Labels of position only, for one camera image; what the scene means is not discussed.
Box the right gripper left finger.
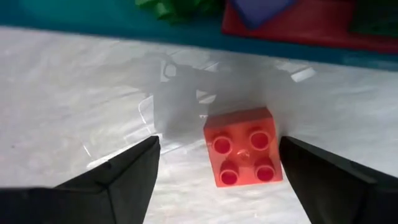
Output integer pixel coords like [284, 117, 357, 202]
[0, 135, 161, 224]

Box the small orange block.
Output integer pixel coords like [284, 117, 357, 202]
[203, 106, 284, 188]

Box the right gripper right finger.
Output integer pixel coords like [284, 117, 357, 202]
[279, 136, 398, 224]

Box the teal plastic bin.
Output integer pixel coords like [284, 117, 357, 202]
[0, 0, 398, 72]

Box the green rectangular block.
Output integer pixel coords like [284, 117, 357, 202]
[135, 0, 225, 25]

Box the red rectangular block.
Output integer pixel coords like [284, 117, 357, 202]
[221, 0, 398, 54]

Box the long olive green block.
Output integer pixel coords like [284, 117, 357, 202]
[348, 0, 398, 39]

